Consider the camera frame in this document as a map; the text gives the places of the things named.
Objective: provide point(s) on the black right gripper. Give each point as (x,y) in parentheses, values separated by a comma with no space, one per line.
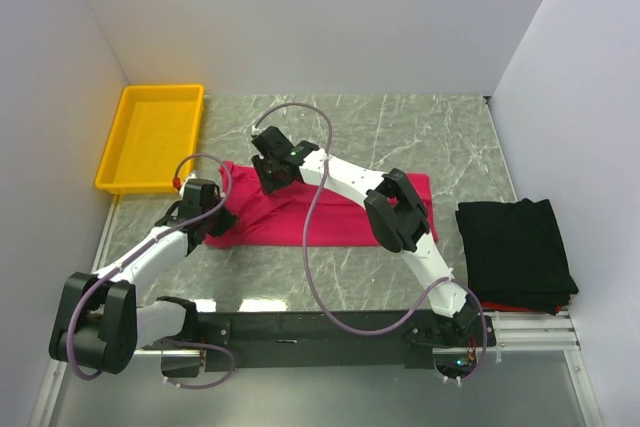
(267,186)

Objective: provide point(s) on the yellow plastic tray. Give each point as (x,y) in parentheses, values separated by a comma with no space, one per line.
(154,129)

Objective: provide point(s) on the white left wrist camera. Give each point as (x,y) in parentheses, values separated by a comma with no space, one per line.
(178,183)

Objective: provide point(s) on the folded red shirt under stack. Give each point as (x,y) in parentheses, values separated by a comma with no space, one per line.
(516,309)

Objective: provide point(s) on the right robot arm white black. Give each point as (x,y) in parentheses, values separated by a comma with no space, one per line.
(397,217)

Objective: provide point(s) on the folded black t shirt stack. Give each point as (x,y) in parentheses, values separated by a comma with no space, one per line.
(515,254)

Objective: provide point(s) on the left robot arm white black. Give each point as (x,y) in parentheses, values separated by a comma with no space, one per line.
(99,322)

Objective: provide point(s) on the red t shirt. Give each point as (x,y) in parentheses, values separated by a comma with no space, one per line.
(277,219)

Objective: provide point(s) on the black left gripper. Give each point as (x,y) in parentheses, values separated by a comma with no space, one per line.
(228,219)

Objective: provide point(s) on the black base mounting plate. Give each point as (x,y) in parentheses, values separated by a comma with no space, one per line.
(310,339)

